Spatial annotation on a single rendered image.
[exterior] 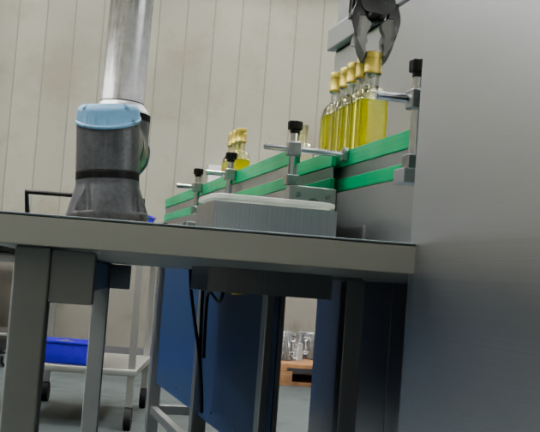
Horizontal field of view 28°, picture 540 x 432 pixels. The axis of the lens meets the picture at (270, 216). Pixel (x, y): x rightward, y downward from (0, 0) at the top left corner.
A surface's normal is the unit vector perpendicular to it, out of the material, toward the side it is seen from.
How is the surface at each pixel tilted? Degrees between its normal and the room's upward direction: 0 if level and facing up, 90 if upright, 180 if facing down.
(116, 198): 70
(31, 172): 90
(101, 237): 90
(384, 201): 90
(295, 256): 90
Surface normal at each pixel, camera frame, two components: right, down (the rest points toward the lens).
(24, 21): 0.10, -0.06
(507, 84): -0.97, -0.09
